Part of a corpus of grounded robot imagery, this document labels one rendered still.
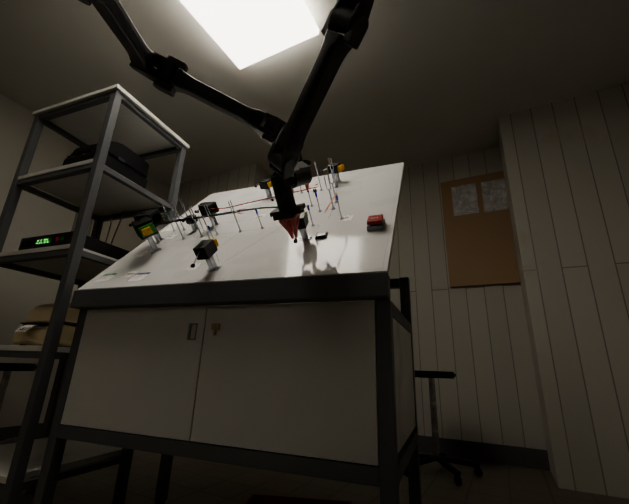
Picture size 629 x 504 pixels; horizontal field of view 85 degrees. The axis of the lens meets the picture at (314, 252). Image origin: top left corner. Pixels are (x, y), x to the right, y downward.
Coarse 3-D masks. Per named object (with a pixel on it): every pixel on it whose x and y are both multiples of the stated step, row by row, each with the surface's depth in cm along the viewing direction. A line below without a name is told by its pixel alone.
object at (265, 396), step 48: (240, 336) 105; (288, 336) 100; (336, 336) 95; (240, 384) 100; (288, 384) 95; (336, 384) 91; (192, 432) 101; (240, 432) 96; (288, 432) 91; (336, 432) 87
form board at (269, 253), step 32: (224, 192) 211; (256, 192) 194; (320, 192) 165; (352, 192) 154; (384, 192) 144; (224, 224) 158; (256, 224) 148; (320, 224) 131; (352, 224) 124; (128, 256) 151; (160, 256) 142; (192, 256) 134; (224, 256) 126; (256, 256) 120; (288, 256) 114; (320, 256) 108; (352, 256) 103; (384, 256) 99; (96, 288) 129
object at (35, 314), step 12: (36, 312) 144; (48, 312) 142; (72, 312) 142; (24, 324) 139; (36, 324) 137; (48, 324) 137; (72, 324) 142; (24, 336) 137; (36, 336) 136; (72, 336) 141
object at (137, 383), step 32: (96, 320) 128; (128, 320) 123; (160, 320) 118; (192, 320) 113; (96, 352) 123; (128, 352) 118; (160, 352) 114; (192, 352) 109; (96, 384) 119; (128, 384) 114; (160, 384) 110; (192, 384) 106; (64, 416) 120; (96, 416) 115; (128, 416) 110; (160, 416) 106; (192, 416) 103
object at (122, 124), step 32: (96, 96) 168; (128, 96) 167; (32, 128) 179; (64, 128) 192; (96, 128) 191; (128, 128) 190; (160, 128) 187; (96, 160) 151; (32, 192) 176; (64, 192) 181; (96, 192) 148; (128, 192) 178; (0, 224) 162; (96, 224) 208; (0, 256) 154; (32, 256) 146; (64, 256) 142; (96, 256) 147; (64, 288) 133; (64, 320) 132; (0, 352) 135; (32, 352) 128; (64, 352) 131; (32, 384) 123; (32, 416) 119; (0, 448) 149; (32, 448) 151; (96, 448) 154; (0, 480) 115; (32, 480) 118
